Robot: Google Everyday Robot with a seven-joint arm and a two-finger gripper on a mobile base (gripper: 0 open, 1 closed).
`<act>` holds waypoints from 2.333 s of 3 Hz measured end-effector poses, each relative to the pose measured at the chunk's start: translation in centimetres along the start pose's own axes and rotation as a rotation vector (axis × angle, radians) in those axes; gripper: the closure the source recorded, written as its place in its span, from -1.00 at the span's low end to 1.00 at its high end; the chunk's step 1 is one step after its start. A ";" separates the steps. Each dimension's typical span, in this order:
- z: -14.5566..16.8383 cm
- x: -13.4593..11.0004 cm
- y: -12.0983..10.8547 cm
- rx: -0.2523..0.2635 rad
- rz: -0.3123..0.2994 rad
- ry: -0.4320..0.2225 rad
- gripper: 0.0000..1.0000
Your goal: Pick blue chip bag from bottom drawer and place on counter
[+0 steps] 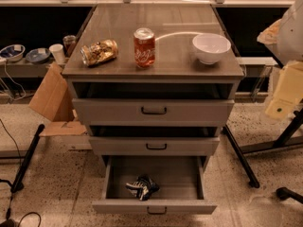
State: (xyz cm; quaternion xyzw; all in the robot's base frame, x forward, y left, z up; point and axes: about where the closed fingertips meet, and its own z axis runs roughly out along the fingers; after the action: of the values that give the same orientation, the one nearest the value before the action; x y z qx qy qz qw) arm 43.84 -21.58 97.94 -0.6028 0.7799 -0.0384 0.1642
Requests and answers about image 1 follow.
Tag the black stand leg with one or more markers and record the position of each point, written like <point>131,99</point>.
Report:
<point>253,181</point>
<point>17,184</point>

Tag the white bowl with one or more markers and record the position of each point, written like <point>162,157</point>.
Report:
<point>210,48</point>

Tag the blue chip bag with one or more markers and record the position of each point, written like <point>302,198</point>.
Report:
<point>143,187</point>

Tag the black chair base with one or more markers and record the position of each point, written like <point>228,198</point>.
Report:
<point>284,193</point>

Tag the grey drawer cabinet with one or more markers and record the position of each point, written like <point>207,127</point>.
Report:
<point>140,90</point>

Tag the grey drawer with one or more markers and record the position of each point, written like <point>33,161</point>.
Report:
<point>180,179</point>
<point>153,112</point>
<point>154,146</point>

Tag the white paper cup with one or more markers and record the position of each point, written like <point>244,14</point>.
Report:
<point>58,53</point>

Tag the brown cardboard box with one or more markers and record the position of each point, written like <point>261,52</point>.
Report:
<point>53,101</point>

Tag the grey bottom drawer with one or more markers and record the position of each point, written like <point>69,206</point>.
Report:
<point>180,179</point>

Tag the black right stand leg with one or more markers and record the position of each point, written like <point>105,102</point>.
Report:
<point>253,181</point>

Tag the red soda can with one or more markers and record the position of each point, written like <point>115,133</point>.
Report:
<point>144,47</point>

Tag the grey top drawer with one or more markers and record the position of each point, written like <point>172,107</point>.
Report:
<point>153,112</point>

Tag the black left stand leg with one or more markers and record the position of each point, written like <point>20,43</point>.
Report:
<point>17,184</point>

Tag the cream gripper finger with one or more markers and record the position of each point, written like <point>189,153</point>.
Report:
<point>288,92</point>

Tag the blue bowl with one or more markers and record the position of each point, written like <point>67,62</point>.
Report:
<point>13,53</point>
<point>38,55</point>

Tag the blue bowl left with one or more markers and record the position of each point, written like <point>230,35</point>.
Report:
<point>13,53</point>

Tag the grey middle drawer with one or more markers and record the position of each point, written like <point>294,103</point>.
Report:
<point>154,146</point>

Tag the dark glass jar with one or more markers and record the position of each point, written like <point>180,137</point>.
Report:
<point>69,43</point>

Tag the blue bowl right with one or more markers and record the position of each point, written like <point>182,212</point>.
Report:
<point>38,55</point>

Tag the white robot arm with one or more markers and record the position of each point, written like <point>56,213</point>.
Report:
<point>289,51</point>

